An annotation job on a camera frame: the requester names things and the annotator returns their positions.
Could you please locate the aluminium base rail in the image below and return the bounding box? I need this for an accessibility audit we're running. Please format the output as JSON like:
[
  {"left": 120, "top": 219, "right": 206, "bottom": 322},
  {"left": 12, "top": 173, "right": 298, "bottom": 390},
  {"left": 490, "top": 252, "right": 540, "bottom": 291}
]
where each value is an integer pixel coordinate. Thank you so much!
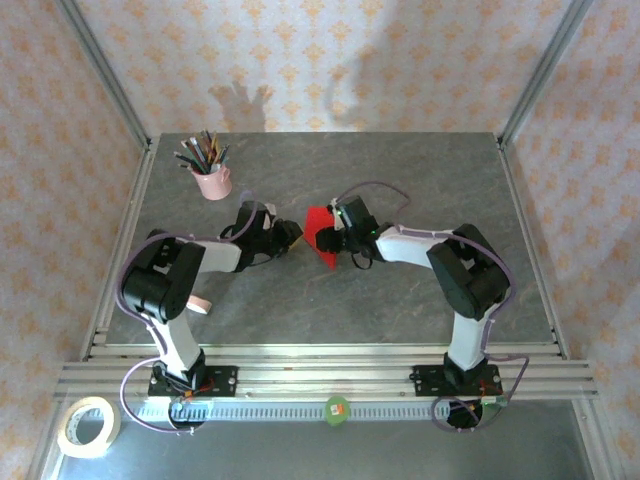
[{"left": 53, "top": 343, "right": 600, "bottom": 401}]

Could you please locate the pink pencil cup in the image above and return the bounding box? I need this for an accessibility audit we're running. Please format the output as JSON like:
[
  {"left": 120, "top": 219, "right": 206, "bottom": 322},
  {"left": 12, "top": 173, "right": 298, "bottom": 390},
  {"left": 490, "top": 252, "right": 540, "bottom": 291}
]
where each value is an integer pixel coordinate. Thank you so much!
[{"left": 192, "top": 164, "right": 234, "bottom": 201}]

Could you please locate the slotted grey cable duct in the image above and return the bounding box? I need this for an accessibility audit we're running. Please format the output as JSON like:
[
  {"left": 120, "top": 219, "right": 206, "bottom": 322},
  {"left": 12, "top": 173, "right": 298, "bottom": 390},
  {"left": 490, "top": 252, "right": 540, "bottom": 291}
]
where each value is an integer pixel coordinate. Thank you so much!
[{"left": 122, "top": 402, "right": 451, "bottom": 422}]

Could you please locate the masking tape roll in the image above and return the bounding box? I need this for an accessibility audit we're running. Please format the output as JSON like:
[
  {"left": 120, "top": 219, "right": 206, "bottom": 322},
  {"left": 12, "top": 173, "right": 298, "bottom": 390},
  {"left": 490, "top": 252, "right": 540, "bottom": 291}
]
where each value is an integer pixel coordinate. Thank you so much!
[{"left": 56, "top": 396, "right": 123, "bottom": 459}]

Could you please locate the aluminium frame post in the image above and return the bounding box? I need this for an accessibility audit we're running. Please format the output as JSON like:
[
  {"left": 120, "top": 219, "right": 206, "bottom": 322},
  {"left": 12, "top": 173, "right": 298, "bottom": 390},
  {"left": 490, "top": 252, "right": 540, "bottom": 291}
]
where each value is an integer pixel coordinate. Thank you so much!
[
  {"left": 52, "top": 0, "right": 154, "bottom": 151},
  {"left": 498, "top": 0, "right": 597, "bottom": 151}
]

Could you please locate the green round sticker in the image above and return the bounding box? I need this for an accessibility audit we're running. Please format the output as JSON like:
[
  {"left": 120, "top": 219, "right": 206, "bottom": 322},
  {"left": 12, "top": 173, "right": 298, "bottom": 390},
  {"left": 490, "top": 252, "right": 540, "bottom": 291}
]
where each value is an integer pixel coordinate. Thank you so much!
[{"left": 323, "top": 394, "right": 350, "bottom": 427}]

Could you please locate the red square paper sheet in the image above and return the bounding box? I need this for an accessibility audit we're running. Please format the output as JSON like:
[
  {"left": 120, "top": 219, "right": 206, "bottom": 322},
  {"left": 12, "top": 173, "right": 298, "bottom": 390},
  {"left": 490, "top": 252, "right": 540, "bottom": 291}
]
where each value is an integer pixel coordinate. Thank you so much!
[{"left": 303, "top": 205, "right": 341, "bottom": 271}]

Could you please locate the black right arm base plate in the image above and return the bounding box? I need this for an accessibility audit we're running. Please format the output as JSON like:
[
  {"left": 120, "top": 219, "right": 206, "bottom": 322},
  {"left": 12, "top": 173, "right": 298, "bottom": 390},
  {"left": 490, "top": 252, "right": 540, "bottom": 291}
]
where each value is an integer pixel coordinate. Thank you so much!
[{"left": 410, "top": 364, "right": 502, "bottom": 399}]

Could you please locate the aluminium table side rail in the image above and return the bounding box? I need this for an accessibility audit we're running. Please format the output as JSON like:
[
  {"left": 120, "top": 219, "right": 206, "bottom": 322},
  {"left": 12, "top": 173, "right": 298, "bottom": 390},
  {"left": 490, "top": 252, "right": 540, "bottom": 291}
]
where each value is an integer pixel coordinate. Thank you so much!
[
  {"left": 497, "top": 139, "right": 569, "bottom": 361},
  {"left": 82, "top": 139, "right": 159, "bottom": 361}
]

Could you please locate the grey pencil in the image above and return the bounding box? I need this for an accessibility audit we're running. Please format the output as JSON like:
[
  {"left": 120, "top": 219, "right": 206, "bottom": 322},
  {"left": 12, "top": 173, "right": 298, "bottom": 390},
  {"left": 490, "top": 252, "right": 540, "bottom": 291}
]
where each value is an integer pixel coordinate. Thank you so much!
[{"left": 179, "top": 140, "right": 202, "bottom": 170}]

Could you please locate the base wiring bundle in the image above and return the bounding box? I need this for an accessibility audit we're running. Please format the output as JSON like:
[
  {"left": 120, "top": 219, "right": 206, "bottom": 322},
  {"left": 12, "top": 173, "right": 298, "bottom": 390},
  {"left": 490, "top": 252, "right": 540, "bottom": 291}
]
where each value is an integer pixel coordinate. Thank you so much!
[
  {"left": 164, "top": 387, "right": 211, "bottom": 435},
  {"left": 443, "top": 394, "right": 507, "bottom": 434}
]

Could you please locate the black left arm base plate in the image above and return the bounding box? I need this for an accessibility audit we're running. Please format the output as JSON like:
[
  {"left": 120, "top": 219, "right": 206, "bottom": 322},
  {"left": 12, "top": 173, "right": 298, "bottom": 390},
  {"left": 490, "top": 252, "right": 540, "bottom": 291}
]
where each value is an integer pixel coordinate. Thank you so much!
[{"left": 148, "top": 366, "right": 239, "bottom": 399}]

